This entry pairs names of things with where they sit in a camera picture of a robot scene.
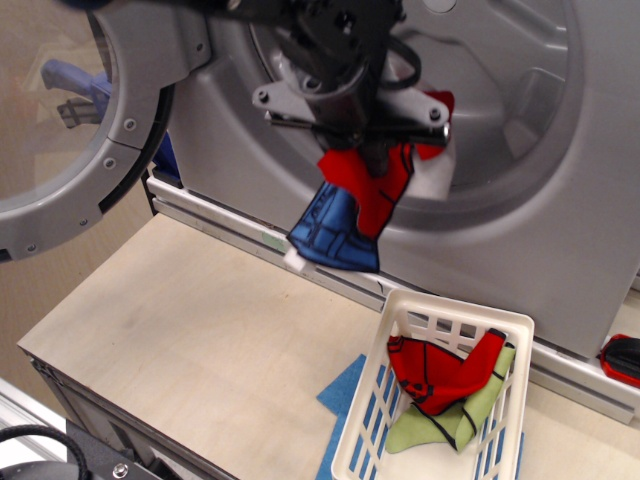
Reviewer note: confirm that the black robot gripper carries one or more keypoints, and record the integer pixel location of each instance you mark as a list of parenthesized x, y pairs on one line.
[(345, 76)]

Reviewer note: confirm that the red and blue cloth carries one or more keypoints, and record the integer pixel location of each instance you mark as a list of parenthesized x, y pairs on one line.
[(370, 195)]

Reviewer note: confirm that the grey toy washing machine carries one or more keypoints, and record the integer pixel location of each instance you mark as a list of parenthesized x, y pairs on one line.
[(542, 217)]

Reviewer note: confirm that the white plastic laundry basket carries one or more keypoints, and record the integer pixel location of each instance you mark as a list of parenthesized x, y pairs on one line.
[(456, 326)]

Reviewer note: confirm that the grey round washer door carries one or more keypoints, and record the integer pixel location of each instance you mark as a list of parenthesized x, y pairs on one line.
[(57, 183)]

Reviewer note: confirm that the red cloth with black lines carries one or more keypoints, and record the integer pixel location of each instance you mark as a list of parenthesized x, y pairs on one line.
[(436, 378)]

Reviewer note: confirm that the blue mat under basket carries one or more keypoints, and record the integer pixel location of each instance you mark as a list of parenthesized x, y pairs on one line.
[(356, 449)]

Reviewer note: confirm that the green cloth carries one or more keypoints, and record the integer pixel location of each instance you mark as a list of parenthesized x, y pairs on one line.
[(459, 423)]

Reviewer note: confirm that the red and black tool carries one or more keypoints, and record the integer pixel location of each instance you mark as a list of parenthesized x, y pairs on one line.
[(619, 359)]

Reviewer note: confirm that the blue handled tool behind door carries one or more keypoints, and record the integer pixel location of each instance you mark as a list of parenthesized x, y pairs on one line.
[(92, 92)]

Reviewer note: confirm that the white aluminium frame rail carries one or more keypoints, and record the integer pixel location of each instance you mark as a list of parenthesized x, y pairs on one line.
[(578, 379)]

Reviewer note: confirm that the black metal bracket with bolt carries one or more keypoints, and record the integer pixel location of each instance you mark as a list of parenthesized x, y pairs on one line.
[(105, 462)]

